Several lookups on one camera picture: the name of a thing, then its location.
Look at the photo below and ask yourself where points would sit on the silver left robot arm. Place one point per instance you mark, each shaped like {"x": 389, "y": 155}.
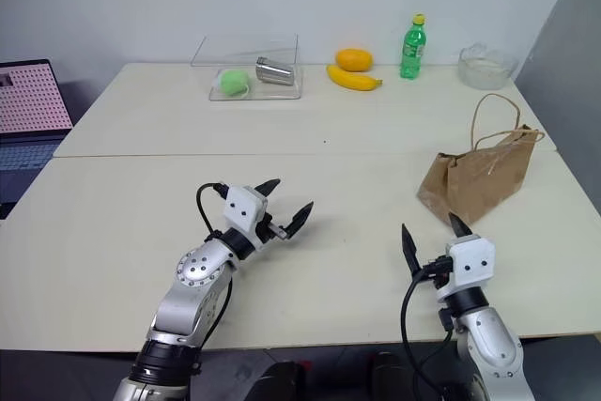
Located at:
{"x": 195, "y": 274}

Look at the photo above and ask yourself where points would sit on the green plastic bottle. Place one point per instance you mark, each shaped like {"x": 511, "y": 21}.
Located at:
{"x": 413, "y": 51}

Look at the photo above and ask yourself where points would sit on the green ball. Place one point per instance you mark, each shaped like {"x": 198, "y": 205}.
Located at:
{"x": 232, "y": 82}

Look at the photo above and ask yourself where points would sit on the yellow banana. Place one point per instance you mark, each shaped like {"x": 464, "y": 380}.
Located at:
{"x": 349, "y": 79}

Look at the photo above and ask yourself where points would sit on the open laptop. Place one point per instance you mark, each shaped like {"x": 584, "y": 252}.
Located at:
{"x": 28, "y": 100}

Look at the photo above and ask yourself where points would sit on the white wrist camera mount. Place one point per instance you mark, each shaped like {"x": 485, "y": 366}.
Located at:
{"x": 472, "y": 262}
{"x": 241, "y": 206}

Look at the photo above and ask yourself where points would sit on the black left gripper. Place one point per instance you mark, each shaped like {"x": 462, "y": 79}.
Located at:
{"x": 266, "y": 228}

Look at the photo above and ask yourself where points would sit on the dark rounded shape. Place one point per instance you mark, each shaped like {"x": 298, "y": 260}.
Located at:
{"x": 392, "y": 375}
{"x": 279, "y": 382}

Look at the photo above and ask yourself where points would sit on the orange mango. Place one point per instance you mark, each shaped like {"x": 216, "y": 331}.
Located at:
{"x": 354, "y": 59}

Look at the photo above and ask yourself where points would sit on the clear glass bowl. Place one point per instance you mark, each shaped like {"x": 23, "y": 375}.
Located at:
{"x": 486, "y": 67}

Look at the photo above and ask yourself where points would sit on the clear plastic box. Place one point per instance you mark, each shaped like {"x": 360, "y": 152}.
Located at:
{"x": 277, "y": 91}

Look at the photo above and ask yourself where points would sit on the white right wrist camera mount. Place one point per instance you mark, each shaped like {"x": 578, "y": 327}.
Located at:
{"x": 472, "y": 262}

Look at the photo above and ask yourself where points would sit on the stainless steel cup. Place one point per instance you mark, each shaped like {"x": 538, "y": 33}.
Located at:
{"x": 274, "y": 72}

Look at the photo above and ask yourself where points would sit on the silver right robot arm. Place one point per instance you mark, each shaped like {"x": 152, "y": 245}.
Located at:
{"x": 488, "y": 340}

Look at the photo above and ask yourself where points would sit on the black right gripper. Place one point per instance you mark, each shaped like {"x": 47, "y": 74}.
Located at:
{"x": 440, "y": 282}

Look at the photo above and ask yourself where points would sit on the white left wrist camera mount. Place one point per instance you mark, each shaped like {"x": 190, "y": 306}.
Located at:
{"x": 241, "y": 206}

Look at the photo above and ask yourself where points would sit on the brown paper bag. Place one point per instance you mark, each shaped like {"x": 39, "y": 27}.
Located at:
{"x": 479, "y": 175}

